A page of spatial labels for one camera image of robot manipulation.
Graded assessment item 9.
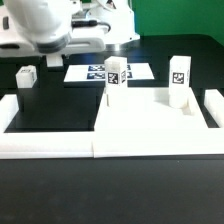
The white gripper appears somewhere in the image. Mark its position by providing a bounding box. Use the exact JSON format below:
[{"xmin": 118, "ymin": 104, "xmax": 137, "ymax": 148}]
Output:
[{"xmin": 0, "ymin": 27, "xmax": 107, "ymax": 58}]

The white square table top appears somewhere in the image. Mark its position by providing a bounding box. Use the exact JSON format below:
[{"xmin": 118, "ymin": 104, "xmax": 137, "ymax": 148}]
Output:
[{"xmin": 94, "ymin": 87, "xmax": 207, "ymax": 131}]

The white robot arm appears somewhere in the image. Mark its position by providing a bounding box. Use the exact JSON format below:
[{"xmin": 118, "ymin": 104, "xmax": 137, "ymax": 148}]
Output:
[{"xmin": 0, "ymin": 0, "xmax": 140, "ymax": 57}]

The white sheet with fiducial markers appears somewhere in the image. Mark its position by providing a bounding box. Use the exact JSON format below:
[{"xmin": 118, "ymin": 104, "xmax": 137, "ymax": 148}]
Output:
[{"xmin": 64, "ymin": 63, "xmax": 154, "ymax": 83}]

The white U-shaped obstacle fence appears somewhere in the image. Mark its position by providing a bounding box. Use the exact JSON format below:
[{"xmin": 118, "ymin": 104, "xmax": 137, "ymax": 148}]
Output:
[{"xmin": 0, "ymin": 94, "xmax": 224, "ymax": 159}]

